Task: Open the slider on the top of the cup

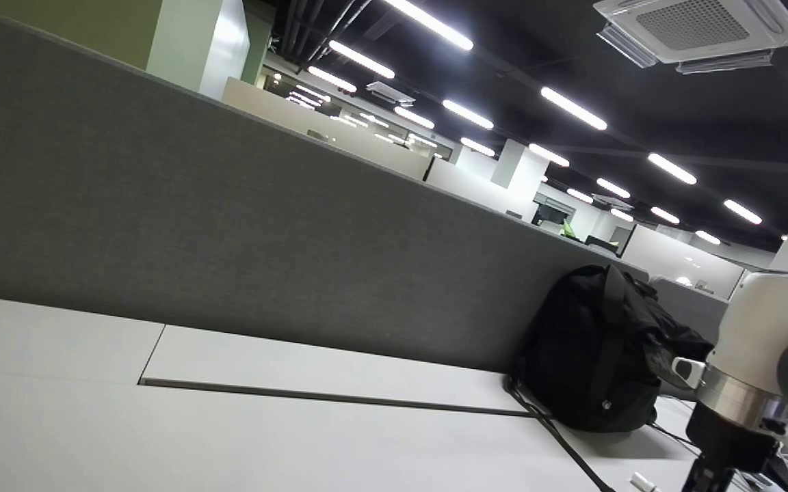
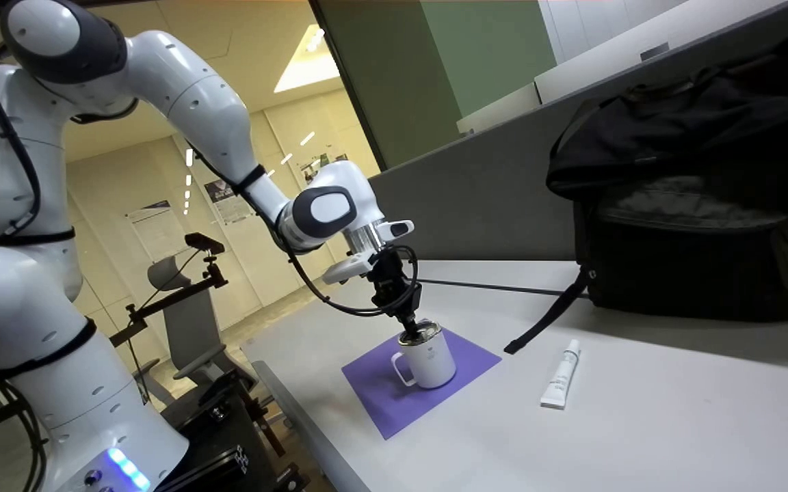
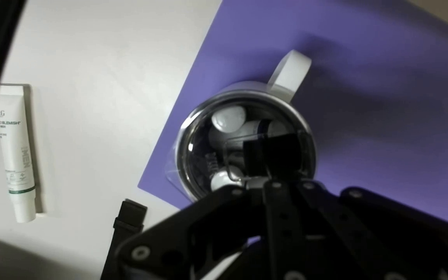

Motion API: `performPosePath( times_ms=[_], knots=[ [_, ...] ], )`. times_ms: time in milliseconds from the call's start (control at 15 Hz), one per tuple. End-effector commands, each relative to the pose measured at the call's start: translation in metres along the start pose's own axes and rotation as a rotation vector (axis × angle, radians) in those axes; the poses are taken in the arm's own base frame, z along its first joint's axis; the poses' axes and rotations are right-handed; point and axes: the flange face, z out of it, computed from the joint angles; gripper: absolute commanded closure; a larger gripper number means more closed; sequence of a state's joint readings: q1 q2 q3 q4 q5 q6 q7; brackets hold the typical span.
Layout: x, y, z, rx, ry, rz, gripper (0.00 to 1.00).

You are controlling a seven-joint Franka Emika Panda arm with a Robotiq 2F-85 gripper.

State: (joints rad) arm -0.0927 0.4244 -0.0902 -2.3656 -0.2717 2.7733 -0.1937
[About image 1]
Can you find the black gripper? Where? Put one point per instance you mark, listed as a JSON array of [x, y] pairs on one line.
[[725, 447]]

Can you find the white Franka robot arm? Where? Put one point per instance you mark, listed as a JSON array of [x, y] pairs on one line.
[[778, 345]]

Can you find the white tube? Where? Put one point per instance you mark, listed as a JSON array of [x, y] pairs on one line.
[[640, 481]]

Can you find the black backpack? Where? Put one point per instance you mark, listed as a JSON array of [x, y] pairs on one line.
[[593, 351]]

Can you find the long ceiling light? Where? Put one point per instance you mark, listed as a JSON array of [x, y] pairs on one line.
[[571, 108], [469, 112], [742, 211], [362, 58], [429, 23], [670, 168]]

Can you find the ceiling air conditioner unit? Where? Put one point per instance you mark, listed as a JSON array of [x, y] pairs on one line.
[[697, 30]]

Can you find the grey desk partition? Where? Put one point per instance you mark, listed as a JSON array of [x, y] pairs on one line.
[[231, 235]]

